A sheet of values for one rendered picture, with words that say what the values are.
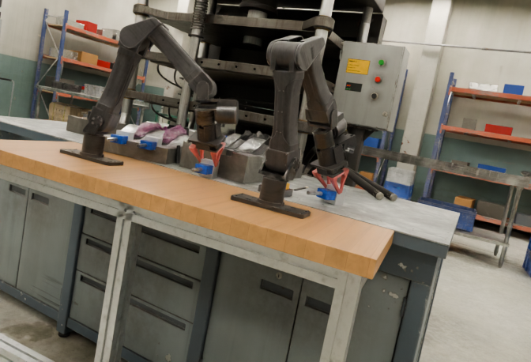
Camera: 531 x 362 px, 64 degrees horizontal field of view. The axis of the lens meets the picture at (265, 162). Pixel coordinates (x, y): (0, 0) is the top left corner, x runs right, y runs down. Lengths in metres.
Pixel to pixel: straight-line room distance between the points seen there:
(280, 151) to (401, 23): 7.45
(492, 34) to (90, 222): 7.29
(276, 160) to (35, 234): 1.28
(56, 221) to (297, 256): 1.29
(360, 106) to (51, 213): 1.46
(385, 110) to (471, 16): 6.26
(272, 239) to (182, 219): 0.22
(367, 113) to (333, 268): 1.34
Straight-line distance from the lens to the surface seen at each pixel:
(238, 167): 1.38
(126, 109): 2.74
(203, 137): 1.30
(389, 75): 2.13
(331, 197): 1.30
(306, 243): 0.86
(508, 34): 8.18
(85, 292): 1.89
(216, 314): 1.50
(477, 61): 8.09
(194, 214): 0.96
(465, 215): 5.02
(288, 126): 1.04
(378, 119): 2.11
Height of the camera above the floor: 1.01
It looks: 6 degrees down
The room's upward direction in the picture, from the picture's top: 11 degrees clockwise
